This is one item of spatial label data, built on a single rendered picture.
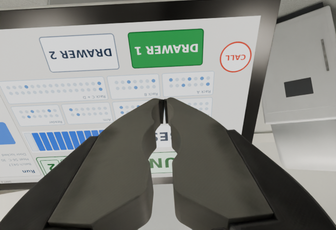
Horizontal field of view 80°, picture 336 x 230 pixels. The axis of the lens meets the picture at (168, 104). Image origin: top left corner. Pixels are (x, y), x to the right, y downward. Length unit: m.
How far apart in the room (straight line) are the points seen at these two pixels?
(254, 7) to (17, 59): 0.30
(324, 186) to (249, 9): 3.53
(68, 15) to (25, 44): 0.07
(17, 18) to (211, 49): 0.24
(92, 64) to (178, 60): 0.11
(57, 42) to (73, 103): 0.09
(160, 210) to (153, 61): 1.22
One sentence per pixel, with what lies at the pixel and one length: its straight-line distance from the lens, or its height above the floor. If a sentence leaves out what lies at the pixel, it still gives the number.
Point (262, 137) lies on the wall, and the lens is 3.76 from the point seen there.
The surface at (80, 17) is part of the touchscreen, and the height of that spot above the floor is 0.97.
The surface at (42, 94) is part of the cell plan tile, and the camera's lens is 0.34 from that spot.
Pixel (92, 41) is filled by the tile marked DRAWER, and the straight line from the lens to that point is 0.28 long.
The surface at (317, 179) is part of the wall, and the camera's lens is 3.71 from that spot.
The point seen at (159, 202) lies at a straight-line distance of 1.40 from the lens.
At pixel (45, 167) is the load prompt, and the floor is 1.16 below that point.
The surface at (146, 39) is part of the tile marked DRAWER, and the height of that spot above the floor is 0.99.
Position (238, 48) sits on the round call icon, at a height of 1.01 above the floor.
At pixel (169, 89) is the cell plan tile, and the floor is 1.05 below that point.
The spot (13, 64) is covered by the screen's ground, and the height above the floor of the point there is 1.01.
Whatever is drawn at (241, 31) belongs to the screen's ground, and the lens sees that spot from 0.28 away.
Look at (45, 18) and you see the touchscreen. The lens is 0.30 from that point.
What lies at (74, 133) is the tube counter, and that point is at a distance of 0.36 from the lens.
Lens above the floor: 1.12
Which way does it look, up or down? 10 degrees down
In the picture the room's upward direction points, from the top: 178 degrees clockwise
